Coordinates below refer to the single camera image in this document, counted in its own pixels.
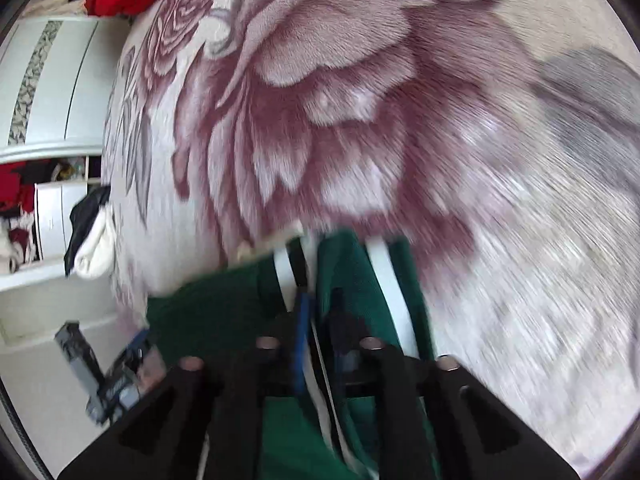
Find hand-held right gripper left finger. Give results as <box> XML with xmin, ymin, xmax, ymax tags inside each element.
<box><xmin>57</xmin><ymin>292</ymin><xmax>314</xmax><ymax>480</ymax></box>

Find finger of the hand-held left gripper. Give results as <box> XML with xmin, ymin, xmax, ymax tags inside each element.
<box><xmin>102</xmin><ymin>329</ymin><xmax>167</xmax><ymax>393</ymax></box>

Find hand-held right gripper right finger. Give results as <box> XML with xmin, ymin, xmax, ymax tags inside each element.
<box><xmin>327</xmin><ymin>287</ymin><xmax>581</xmax><ymax>480</ymax></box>

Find green jacket with white sleeves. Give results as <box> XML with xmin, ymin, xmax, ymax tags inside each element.
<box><xmin>145</xmin><ymin>220</ymin><xmax>438</xmax><ymax>480</ymax></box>

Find red clothes on shelf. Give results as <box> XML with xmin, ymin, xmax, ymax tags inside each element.
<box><xmin>0</xmin><ymin>160</ymin><xmax>40</xmax><ymax>216</ymax></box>

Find white fuzzy cloth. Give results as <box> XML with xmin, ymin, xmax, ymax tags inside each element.
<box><xmin>72</xmin><ymin>205</ymin><xmax>119</xmax><ymax>281</ymax></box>

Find black cloth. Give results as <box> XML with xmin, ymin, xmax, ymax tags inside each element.
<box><xmin>64</xmin><ymin>186</ymin><xmax>112</xmax><ymax>277</ymax></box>

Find small white cabinet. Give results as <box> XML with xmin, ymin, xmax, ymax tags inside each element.
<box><xmin>34</xmin><ymin>181</ymin><xmax>90</xmax><ymax>262</ymax></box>

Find floral plush blanket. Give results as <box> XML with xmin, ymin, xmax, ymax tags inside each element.
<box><xmin>100</xmin><ymin>0</ymin><xmax>640</xmax><ymax>471</ymax></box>

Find white wardrobe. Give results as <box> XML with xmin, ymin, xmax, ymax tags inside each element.
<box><xmin>0</xmin><ymin>15</ymin><xmax>123</xmax><ymax>161</ymax></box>

